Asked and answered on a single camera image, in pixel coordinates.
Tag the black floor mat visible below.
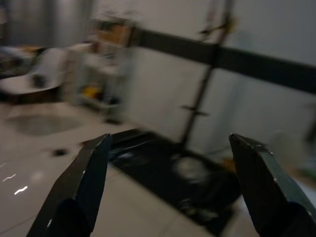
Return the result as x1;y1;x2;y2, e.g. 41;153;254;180
108;128;244;235

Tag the thin black stand pole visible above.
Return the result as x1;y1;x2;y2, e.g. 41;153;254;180
179;0;237;149

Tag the white plastic chair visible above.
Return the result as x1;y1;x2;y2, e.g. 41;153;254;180
0;48;69;96

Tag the cluttered dark table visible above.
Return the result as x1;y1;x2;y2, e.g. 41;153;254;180
0;44;47;77

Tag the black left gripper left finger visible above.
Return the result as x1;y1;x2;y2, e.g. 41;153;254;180
26;133;113;237

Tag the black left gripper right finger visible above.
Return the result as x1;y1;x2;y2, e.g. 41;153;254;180
229;133;316;237

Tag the grey floor rug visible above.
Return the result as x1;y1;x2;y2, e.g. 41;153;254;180
4;115;83;136

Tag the white shelf trolley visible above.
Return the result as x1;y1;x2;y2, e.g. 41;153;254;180
74;18;131;124

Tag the yellow item in trolley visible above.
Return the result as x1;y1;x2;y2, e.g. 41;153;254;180
82;86;99;99

